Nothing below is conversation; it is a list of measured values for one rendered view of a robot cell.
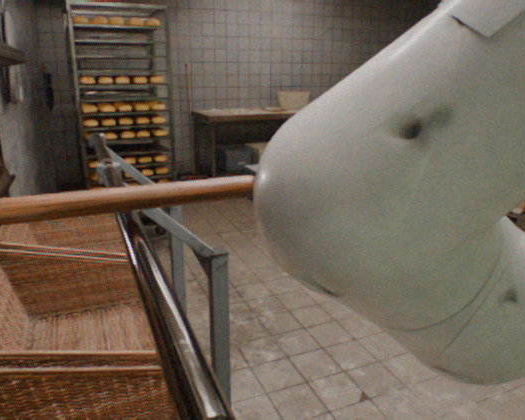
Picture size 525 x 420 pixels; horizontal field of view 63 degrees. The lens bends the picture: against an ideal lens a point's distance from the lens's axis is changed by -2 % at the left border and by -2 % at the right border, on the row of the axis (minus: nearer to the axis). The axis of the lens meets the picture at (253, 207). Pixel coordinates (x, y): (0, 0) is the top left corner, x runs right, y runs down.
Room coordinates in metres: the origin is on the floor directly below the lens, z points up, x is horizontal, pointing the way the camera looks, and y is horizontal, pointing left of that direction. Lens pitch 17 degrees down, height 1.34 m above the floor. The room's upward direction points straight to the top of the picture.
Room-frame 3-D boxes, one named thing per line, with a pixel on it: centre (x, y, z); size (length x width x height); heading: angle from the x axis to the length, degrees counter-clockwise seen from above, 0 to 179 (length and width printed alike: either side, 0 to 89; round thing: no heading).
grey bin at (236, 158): (5.33, 0.26, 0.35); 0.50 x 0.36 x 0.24; 22
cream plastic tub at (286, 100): (5.72, -0.50, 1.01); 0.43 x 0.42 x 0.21; 112
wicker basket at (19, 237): (1.57, 0.68, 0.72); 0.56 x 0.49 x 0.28; 22
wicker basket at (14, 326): (1.02, 0.46, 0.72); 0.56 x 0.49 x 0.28; 23
